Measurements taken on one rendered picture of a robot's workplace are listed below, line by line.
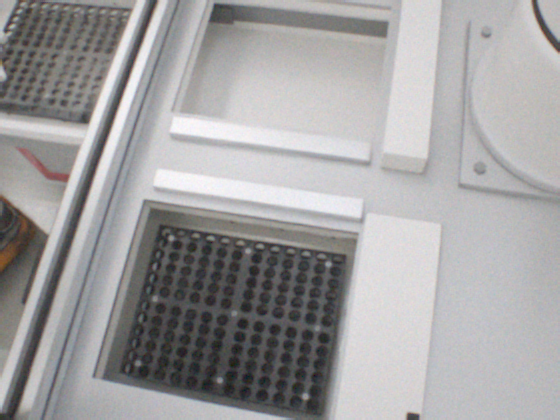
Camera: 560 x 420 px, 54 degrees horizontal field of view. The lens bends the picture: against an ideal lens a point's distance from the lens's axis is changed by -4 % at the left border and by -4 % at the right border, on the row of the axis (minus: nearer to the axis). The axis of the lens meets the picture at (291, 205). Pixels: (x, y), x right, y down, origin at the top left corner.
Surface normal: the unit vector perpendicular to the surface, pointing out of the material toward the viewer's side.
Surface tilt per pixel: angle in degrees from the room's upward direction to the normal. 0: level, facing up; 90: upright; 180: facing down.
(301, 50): 0
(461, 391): 0
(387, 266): 0
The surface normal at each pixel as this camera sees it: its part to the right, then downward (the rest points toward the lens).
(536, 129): -0.72, 0.66
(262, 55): -0.05, -0.38
